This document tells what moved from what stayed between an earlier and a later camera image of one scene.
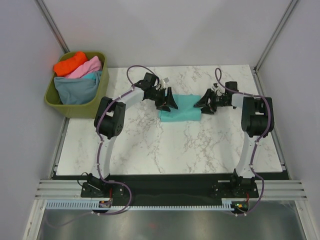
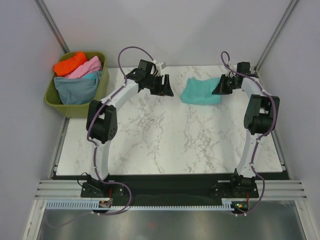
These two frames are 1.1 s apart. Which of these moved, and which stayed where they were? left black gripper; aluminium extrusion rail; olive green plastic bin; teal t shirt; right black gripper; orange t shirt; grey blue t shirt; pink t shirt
Moved: right black gripper; left black gripper; teal t shirt
Stayed: grey blue t shirt; aluminium extrusion rail; olive green plastic bin; orange t shirt; pink t shirt
